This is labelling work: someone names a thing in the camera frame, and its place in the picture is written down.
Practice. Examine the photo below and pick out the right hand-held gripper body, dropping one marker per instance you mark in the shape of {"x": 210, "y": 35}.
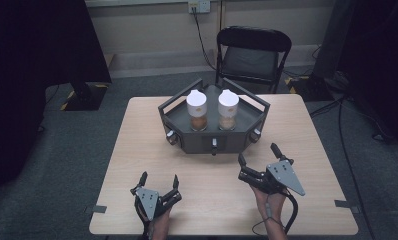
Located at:
{"x": 280, "y": 176}

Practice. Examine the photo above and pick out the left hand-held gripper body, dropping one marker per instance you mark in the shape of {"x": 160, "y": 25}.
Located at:
{"x": 152, "y": 201}

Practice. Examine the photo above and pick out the dark grey corner rack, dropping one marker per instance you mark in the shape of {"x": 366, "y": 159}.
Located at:
{"x": 213, "y": 133}

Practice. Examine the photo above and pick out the white-lidded jar pale contents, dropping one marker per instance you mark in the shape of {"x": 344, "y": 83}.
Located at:
{"x": 227, "y": 109}

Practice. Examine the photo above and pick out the white-lidded jar brown contents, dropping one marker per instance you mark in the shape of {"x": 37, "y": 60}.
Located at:
{"x": 197, "y": 110}

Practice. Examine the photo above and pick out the person's left hand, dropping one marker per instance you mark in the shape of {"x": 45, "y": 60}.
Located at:
{"x": 158, "y": 221}

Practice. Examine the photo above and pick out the person's right hand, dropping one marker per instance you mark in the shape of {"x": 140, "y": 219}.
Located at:
{"x": 270, "y": 203}

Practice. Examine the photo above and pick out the grey tape strip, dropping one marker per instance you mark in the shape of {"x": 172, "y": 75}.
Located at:
{"x": 345, "y": 204}
{"x": 99, "y": 209}

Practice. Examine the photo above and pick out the black folding chair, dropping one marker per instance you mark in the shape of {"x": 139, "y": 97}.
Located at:
{"x": 252, "y": 56}

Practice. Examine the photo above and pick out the black stand base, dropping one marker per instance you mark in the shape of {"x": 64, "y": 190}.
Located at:
{"x": 85, "y": 96}

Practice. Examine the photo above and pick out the grey stand with base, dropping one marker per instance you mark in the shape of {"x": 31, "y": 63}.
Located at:
{"x": 330, "y": 43}

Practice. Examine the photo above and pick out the black curtain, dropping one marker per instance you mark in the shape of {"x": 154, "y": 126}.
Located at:
{"x": 27, "y": 83}
{"x": 380, "y": 60}

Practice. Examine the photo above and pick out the white wall socket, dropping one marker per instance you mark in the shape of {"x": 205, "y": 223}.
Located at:
{"x": 199, "y": 6}

